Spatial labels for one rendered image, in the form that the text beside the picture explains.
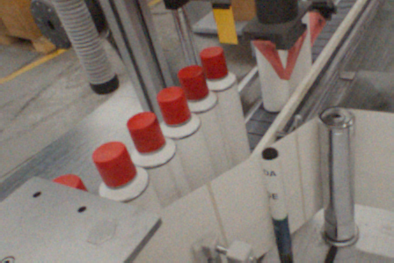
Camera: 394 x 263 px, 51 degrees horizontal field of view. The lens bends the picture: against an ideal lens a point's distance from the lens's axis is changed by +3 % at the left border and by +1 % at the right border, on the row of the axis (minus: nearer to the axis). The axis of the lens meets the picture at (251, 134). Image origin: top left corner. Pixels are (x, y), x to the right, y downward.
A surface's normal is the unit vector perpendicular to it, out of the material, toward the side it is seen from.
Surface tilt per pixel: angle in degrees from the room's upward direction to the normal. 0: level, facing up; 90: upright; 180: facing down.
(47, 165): 0
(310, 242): 0
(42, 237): 0
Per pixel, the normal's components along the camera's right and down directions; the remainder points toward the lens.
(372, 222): -0.15, -0.78
